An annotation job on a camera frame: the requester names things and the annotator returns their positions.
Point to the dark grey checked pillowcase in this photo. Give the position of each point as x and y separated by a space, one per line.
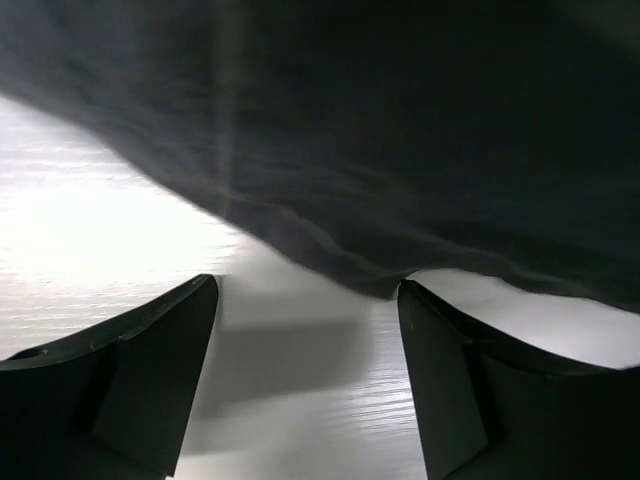
368 140

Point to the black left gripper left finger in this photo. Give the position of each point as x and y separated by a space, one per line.
111 401

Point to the white pillow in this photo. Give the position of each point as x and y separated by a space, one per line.
264 293

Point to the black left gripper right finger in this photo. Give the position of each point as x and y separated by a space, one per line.
490 406

